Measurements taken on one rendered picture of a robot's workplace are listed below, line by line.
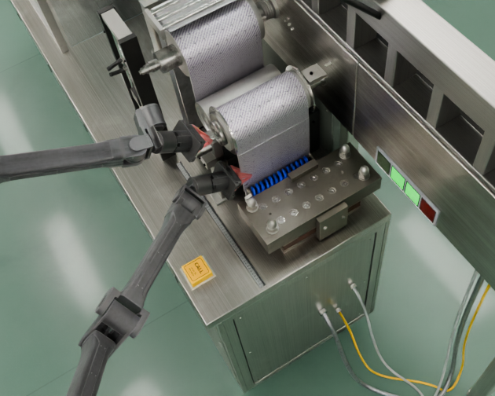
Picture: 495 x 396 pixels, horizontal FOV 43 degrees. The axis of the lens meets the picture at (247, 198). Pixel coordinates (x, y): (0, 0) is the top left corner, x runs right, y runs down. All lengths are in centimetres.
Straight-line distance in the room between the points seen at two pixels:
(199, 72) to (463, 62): 78
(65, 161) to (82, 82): 96
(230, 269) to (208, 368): 92
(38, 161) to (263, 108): 59
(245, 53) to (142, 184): 57
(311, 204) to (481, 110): 69
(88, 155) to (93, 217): 166
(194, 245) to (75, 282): 120
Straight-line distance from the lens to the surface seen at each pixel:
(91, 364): 139
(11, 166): 155
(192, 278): 188
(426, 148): 152
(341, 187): 187
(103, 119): 233
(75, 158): 155
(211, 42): 178
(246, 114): 169
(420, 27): 139
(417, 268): 291
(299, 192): 186
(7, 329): 309
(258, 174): 186
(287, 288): 196
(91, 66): 252
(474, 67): 133
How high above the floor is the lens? 260
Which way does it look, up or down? 58 degrees down
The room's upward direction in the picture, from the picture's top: 11 degrees counter-clockwise
